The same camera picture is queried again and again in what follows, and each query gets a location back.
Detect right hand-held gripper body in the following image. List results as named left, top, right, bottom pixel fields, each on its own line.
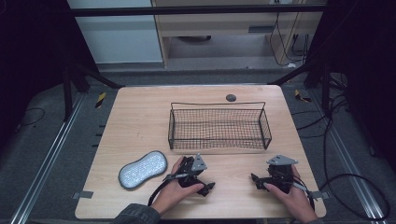
left=263, top=154, right=300, bottom=193

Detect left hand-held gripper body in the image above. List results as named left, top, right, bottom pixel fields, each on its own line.
left=177, top=152, right=208, bottom=189

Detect grey oval pad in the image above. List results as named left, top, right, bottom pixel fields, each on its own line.
left=118, top=149, right=169, bottom=191

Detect black wire basket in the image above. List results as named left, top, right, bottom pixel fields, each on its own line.
left=167, top=101, right=273, bottom=151

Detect person's right hand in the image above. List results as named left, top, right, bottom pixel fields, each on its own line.
left=263, top=164, right=318, bottom=224

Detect person's left hand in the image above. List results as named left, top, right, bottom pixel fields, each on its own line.
left=150, top=156, right=205, bottom=216

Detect grey tape strip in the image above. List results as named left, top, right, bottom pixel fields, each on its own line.
left=71, top=190, right=94, bottom=201
left=309, top=190, right=330, bottom=201

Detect yellow black floor tape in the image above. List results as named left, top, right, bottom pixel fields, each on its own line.
left=94, top=91, right=107, bottom=109
left=293, top=89, right=313, bottom=104

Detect black metal stand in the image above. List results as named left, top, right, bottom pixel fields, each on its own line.
left=268, top=57, right=347, bottom=117
left=61, top=60, right=126, bottom=123

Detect black curtain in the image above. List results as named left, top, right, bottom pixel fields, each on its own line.
left=0, top=0, right=100, bottom=150
left=306, top=0, right=396, bottom=175

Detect light wooden desk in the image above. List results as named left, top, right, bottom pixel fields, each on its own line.
left=151, top=0, right=328, bottom=68

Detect white cabinet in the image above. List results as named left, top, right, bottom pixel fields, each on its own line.
left=66, top=0, right=164, bottom=65

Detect right hand-held gripper cable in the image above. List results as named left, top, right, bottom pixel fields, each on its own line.
left=290, top=176, right=316, bottom=213

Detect hand-held gripper cable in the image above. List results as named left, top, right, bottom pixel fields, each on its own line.
left=147, top=173, right=190, bottom=207
left=290, top=176, right=316, bottom=213

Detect left hand-held gripper cable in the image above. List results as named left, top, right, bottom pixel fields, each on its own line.
left=147, top=173, right=190, bottom=207

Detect black floor cable loop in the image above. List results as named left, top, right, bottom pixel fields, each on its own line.
left=292, top=73, right=392, bottom=222

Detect aluminium floor rail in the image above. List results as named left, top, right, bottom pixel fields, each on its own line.
left=8, top=92, right=86, bottom=224
left=313, top=90, right=389, bottom=224

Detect hanging black cables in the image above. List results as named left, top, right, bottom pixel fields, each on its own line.
left=268, top=3, right=310, bottom=67

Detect thin black floor cable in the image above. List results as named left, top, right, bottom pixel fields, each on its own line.
left=17, top=106, right=47, bottom=129

